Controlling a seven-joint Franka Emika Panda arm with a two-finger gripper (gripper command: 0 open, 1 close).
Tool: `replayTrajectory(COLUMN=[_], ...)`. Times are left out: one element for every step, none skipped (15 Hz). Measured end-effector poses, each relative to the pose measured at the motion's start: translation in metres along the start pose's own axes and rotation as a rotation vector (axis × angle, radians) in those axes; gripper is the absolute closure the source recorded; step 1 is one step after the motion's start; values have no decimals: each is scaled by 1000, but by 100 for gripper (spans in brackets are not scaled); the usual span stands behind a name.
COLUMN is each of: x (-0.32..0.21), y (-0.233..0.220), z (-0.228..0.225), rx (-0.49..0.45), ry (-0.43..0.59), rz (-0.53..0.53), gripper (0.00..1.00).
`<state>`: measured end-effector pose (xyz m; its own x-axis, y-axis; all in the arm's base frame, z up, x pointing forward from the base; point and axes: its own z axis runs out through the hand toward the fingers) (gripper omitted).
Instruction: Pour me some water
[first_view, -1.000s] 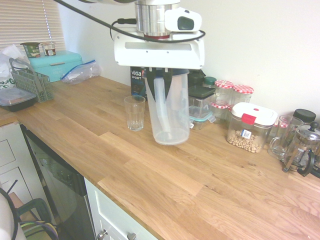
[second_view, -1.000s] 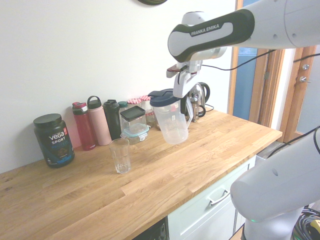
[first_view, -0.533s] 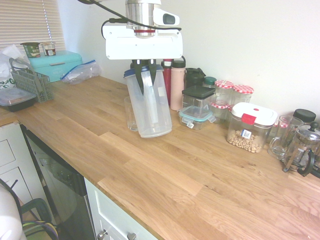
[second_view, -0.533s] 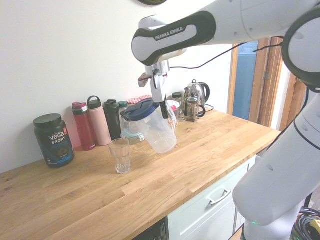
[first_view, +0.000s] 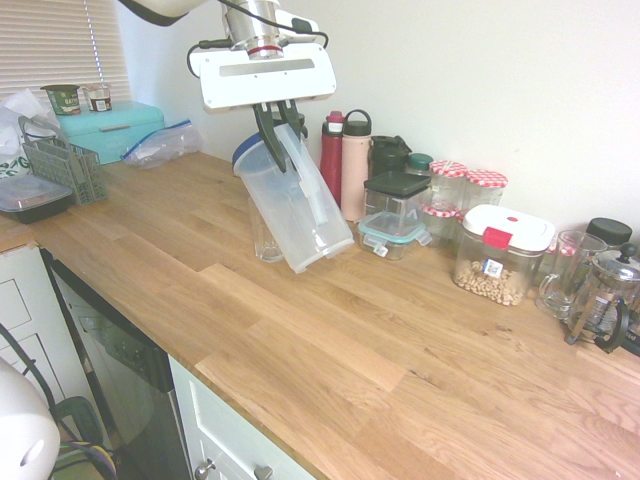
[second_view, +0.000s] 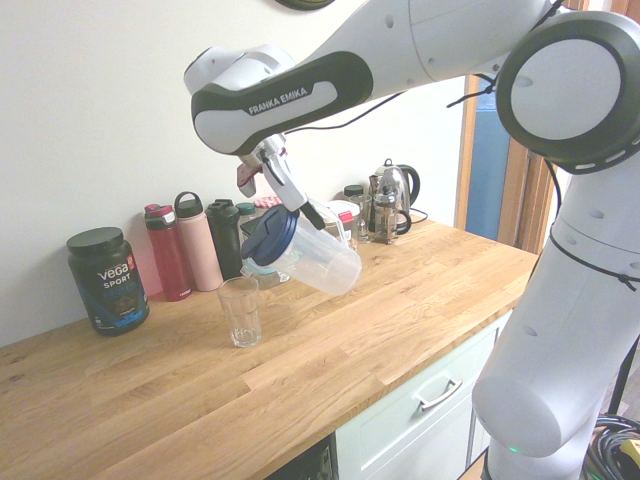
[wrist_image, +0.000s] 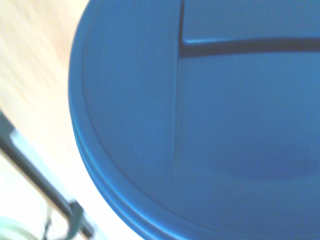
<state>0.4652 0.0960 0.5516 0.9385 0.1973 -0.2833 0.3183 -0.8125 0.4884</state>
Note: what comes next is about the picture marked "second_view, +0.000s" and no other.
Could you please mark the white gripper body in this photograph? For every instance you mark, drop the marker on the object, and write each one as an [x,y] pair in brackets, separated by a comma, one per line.
[282,175]

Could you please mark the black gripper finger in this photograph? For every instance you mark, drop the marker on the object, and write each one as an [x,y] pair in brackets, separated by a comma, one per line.
[314,216]

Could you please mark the clear pitcher with blue lid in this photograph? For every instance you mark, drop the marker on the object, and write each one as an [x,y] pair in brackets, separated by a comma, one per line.
[320,260]

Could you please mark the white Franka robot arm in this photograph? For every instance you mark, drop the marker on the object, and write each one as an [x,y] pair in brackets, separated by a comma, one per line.
[550,90]

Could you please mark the pink water bottle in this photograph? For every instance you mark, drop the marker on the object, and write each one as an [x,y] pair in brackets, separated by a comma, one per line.
[200,245]

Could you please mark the red water bottle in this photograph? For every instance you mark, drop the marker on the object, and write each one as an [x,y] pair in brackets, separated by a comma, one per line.
[167,255]

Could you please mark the red checked cloth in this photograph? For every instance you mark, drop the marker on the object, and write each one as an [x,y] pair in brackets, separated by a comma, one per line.
[267,202]

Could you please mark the clear container with white lid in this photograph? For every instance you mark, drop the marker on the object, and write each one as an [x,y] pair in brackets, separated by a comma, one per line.
[345,220]

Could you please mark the tall glass jar dark lid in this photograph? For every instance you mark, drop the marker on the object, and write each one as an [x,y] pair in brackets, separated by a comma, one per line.
[361,215]

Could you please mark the glass jar with green lid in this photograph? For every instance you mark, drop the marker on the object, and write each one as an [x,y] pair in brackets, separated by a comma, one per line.
[246,212]

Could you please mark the glass container with teal lid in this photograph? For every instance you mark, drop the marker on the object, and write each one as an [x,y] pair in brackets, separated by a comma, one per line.
[270,277]

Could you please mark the glass French press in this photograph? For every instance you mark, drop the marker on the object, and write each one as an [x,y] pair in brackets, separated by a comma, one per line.
[390,210]

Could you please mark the black shaker bottle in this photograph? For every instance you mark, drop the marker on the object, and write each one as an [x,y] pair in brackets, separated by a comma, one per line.
[224,240]

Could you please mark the steel electric kettle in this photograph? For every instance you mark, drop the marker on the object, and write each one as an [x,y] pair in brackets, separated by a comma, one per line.
[402,180]

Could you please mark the clear faceted drinking glass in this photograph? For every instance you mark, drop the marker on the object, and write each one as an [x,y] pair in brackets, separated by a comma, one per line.
[240,310]

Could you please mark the blue door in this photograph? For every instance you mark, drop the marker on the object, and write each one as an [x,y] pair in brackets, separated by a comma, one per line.
[487,160]

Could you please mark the black Vega protein tub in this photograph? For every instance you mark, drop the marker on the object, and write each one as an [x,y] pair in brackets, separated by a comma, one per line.
[107,285]

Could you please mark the pale green cabinet drawer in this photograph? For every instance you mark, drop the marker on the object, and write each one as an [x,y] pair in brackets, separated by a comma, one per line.
[400,435]

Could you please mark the black built-in appliance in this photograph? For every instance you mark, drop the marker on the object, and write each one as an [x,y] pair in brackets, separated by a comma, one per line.
[312,460]

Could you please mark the black stand pole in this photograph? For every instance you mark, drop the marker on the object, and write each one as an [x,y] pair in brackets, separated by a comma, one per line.
[622,380]

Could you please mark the yellow box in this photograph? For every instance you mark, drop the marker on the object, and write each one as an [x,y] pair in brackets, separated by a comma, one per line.
[631,457]

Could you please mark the red and white wrist camera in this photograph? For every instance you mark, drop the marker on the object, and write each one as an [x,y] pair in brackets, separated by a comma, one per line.
[247,180]

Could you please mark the black round wall object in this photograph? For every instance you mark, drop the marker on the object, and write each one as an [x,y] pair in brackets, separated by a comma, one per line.
[302,4]

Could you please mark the wooden door frame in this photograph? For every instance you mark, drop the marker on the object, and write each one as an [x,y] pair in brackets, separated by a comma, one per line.
[520,200]

